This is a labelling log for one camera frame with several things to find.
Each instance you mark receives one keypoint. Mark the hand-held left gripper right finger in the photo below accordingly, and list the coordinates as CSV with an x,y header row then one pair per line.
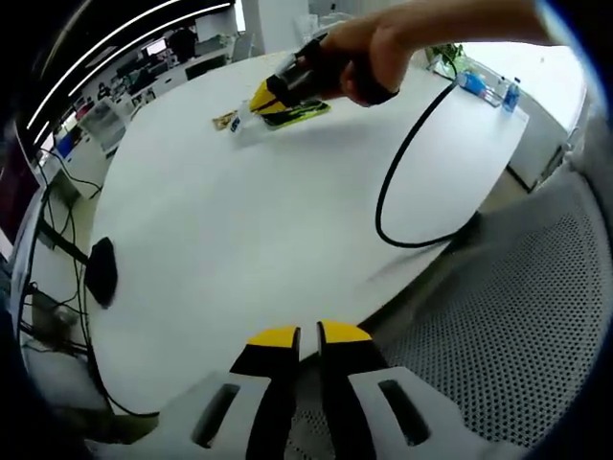
x,y
349,393

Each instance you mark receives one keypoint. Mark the small clear plastic packet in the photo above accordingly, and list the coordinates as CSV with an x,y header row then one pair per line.
x,y
239,122

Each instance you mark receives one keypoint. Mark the blue tissue pack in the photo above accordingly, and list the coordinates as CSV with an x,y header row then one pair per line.
x,y
476,86

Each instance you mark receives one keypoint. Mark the person's right hand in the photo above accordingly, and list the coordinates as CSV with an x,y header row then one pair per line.
x,y
378,43

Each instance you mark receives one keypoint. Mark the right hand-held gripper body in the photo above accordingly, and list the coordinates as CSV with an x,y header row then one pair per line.
x,y
316,72

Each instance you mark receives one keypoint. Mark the potted green plant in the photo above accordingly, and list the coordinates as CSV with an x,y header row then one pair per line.
x,y
447,57

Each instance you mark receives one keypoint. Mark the water bottle blue label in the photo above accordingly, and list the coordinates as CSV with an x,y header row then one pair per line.
x,y
511,98

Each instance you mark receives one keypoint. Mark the person's light shirt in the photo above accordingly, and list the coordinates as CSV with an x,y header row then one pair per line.
x,y
594,144

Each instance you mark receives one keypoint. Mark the ceiling light strip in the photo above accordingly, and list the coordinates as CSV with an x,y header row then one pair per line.
x,y
105,31
120,45

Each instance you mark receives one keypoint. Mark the gold foil packet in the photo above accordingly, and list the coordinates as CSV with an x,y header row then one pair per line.
x,y
224,121

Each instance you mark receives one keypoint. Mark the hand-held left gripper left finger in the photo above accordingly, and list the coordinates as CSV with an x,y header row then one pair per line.
x,y
268,393

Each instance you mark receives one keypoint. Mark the black computer mouse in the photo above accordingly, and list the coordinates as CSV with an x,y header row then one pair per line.
x,y
101,273

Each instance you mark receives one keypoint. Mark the grey mesh office chair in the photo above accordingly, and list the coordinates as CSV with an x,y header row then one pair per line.
x,y
517,335

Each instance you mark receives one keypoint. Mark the green black snack packet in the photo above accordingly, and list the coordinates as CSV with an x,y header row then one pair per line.
x,y
311,112

